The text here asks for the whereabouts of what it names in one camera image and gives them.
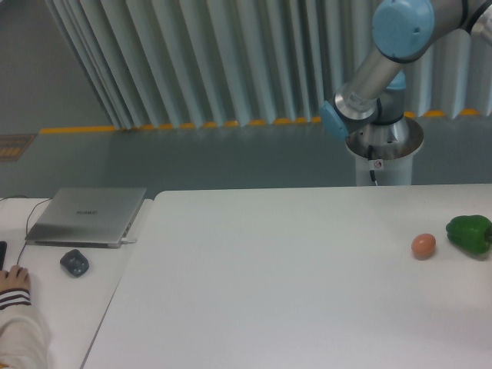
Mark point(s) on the person's hand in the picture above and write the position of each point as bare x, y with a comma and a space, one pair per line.
16, 281

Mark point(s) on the cream sleeved forearm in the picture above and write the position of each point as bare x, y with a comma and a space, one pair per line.
23, 336

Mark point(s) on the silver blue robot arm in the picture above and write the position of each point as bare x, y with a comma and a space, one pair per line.
402, 31

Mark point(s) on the green bell pepper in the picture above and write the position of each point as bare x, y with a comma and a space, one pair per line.
471, 233

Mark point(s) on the black phone at edge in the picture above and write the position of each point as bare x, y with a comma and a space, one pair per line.
3, 249

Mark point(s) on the white side desk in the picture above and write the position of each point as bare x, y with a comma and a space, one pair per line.
72, 308

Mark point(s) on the silver closed laptop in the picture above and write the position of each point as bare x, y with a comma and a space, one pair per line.
88, 217

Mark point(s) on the folding partition screen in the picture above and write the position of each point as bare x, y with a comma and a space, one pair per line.
203, 63

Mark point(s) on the brown egg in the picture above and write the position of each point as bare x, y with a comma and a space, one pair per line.
423, 246

